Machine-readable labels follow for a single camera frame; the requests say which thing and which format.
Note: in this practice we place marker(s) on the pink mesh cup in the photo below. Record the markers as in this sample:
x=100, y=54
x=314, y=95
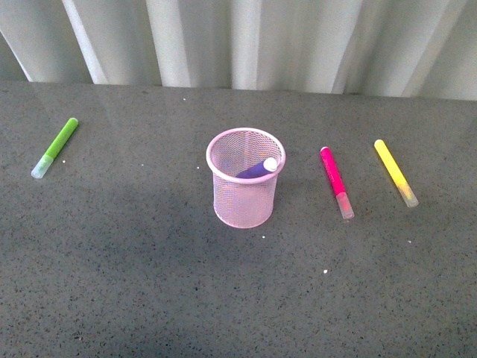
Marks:
x=243, y=203

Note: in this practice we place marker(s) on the pink highlighter pen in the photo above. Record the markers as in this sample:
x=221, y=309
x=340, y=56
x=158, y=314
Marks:
x=337, y=184

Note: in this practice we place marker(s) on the yellow highlighter pen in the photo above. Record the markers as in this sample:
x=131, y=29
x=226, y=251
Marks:
x=396, y=174

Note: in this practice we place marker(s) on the green highlighter pen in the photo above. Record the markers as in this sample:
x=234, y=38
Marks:
x=54, y=149

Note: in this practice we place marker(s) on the white curtain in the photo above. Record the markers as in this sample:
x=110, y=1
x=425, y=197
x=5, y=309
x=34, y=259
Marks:
x=389, y=48

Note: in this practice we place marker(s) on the purple highlighter pen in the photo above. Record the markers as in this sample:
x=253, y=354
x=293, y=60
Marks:
x=266, y=167

